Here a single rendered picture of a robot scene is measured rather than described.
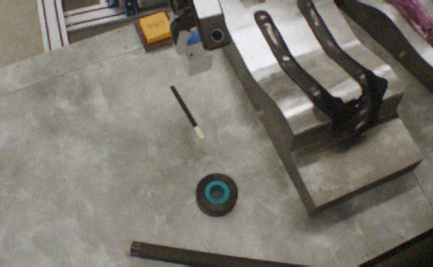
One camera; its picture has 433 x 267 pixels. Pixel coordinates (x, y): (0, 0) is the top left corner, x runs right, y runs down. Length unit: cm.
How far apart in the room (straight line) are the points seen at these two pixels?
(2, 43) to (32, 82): 112
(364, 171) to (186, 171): 36
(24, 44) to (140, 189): 133
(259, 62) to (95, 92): 35
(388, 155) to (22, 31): 166
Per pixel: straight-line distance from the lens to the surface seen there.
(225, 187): 108
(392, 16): 131
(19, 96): 125
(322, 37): 124
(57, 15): 212
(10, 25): 242
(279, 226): 111
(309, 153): 111
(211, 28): 93
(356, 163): 113
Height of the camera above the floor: 185
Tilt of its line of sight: 64 degrees down
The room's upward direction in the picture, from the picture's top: 8 degrees clockwise
